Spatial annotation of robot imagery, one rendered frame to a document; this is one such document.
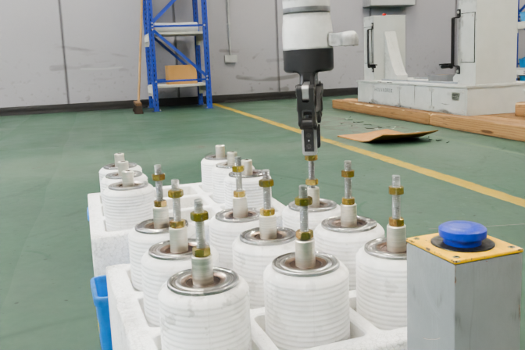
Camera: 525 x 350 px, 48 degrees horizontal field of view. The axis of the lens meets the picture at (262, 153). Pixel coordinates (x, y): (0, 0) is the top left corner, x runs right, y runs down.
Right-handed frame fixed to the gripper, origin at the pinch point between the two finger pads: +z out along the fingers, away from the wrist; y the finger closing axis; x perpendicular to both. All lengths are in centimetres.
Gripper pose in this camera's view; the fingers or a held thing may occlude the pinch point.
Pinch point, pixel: (312, 142)
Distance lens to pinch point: 90.6
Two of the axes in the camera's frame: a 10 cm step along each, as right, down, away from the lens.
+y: -1.7, 1.7, -9.7
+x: 9.8, -0.2, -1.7
